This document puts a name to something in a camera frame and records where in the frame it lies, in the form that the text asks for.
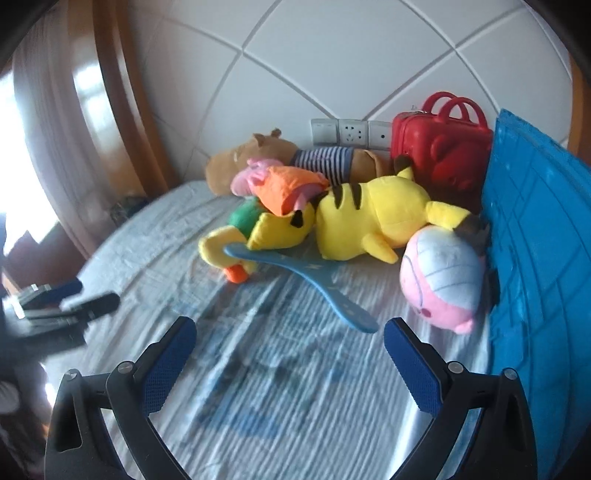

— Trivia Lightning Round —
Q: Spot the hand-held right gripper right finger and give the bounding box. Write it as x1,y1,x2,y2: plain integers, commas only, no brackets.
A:
384,318,539,480

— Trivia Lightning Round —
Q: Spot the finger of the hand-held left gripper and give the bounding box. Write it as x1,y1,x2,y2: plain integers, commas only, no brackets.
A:
16,278,84,309
25,292,122,328

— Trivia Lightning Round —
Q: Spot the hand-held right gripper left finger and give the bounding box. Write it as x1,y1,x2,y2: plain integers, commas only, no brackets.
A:
46,316,197,480

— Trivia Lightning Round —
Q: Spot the pink plush with white mask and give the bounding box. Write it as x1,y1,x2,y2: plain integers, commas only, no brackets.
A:
399,226,486,336

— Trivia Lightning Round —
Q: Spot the grey striped bed sheet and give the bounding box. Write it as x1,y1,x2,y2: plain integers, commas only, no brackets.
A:
41,180,500,480

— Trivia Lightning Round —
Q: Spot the blue plastic hanger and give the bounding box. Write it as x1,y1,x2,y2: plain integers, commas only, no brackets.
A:
223,244,380,334

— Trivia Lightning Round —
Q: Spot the yellow and green plush toy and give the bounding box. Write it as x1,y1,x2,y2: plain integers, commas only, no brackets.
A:
198,203,262,284

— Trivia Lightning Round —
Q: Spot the sheer curtain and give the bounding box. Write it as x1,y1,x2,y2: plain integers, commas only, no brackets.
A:
9,44,118,236

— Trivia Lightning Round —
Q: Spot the yellow plush with brown stripes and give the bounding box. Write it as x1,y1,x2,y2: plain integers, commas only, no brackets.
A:
247,157,490,265

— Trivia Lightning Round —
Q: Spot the brown plush with striped shirt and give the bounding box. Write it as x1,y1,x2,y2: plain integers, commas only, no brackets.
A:
205,128,387,197

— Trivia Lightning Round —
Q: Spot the red toy suitcase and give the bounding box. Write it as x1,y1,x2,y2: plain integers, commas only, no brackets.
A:
392,91,494,195

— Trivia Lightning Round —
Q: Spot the pink plush with orange dress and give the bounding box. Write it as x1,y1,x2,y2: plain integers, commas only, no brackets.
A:
231,158,331,217

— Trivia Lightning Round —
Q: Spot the white padded headboard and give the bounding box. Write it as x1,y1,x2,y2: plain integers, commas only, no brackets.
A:
124,0,578,185

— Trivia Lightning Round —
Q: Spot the wooden headboard frame panel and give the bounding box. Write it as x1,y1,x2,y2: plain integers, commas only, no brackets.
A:
568,58,591,154
92,0,182,200

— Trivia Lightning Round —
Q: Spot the white wall socket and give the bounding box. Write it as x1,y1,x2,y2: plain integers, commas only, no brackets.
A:
369,121,394,151
339,119,370,148

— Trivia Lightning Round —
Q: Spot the white wall switch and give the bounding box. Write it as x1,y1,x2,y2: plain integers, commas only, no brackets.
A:
311,119,341,144

